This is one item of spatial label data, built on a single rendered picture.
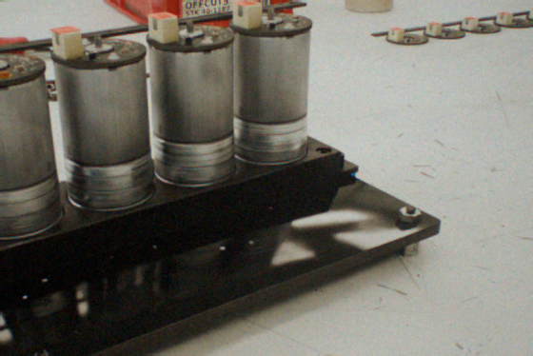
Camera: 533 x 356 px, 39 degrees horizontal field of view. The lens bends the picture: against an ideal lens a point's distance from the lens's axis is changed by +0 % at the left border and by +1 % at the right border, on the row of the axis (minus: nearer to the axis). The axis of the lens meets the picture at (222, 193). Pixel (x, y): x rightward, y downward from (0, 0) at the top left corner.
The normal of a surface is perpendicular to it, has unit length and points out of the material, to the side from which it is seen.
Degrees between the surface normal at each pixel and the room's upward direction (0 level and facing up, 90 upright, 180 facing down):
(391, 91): 0
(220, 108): 90
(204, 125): 90
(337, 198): 0
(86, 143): 90
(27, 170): 90
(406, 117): 0
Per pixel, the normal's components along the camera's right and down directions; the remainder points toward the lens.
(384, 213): -0.01, -0.90
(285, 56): 0.35, 0.40
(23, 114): 0.65, 0.33
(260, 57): -0.33, 0.41
